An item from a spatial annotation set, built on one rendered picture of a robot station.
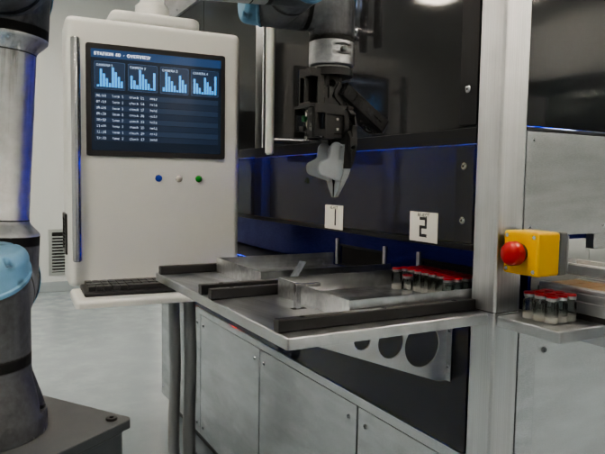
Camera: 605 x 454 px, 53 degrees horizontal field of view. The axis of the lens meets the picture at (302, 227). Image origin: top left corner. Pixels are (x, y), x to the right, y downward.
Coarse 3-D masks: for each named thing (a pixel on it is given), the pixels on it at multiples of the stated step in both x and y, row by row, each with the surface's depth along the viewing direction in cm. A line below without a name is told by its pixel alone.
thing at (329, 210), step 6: (330, 204) 153; (330, 210) 153; (336, 210) 151; (342, 210) 149; (330, 216) 153; (336, 216) 151; (342, 216) 149; (330, 222) 154; (336, 222) 151; (342, 222) 149; (330, 228) 154; (336, 228) 151; (342, 228) 149
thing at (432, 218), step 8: (416, 216) 124; (424, 216) 122; (432, 216) 120; (416, 224) 125; (424, 224) 122; (432, 224) 120; (416, 232) 125; (424, 232) 122; (432, 232) 120; (416, 240) 125; (424, 240) 122; (432, 240) 120
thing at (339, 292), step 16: (352, 272) 131; (368, 272) 132; (384, 272) 135; (288, 288) 118; (304, 288) 113; (320, 288) 127; (336, 288) 129; (352, 288) 130; (368, 288) 130; (384, 288) 130; (304, 304) 113; (320, 304) 108; (336, 304) 103; (352, 304) 100; (368, 304) 102; (384, 304) 103; (400, 304) 105
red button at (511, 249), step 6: (504, 246) 100; (510, 246) 99; (516, 246) 98; (522, 246) 99; (504, 252) 100; (510, 252) 99; (516, 252) 98; (522, 252) 98; (504, 258) 100; (510, 258) 99; (516, 258) 98; (522, 258) 98; (510, 264) 99; (516, 264) 99
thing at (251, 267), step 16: (256, 256) 157; (272, 256) 159; (288, 256) 161; (304, 256) 164; (320, 256) 166; (224, 272) 147; (240, 272) 139; (256, 272) 131; (272, 272) 131; (288, 272) 132; (304, 272) 134; (320, 272) 136; (336, 272) 138
